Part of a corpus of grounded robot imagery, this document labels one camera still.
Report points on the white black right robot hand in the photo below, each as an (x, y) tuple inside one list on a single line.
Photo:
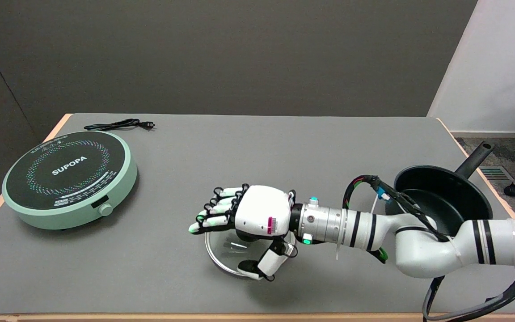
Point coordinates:
[(259, 210)]

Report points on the glass pot lid black knob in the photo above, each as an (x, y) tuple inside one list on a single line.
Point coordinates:
[(226, 252)]

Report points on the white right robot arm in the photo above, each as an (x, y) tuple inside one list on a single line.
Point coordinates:
[(423, 250)]

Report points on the green round induction cooker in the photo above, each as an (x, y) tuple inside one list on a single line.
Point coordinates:
[(67, 176)]

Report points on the floor vent grille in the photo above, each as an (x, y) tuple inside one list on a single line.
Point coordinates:
[(492, 173)]

